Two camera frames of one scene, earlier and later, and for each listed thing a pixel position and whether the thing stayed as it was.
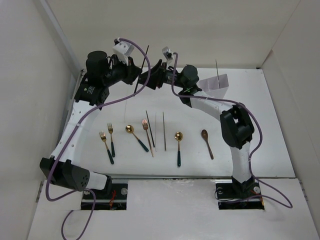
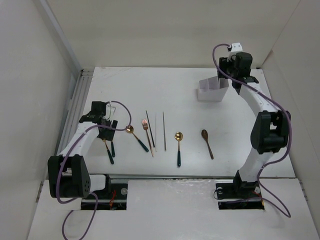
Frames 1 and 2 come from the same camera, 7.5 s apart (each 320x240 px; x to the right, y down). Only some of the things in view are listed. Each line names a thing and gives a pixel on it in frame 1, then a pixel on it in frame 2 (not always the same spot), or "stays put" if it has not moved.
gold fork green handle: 104,139 stays put
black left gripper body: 122,72 → 106,134
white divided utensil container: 215,87 stays put
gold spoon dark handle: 178,137 stays put
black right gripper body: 167,76 → 226,65
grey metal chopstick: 164,128 stays put
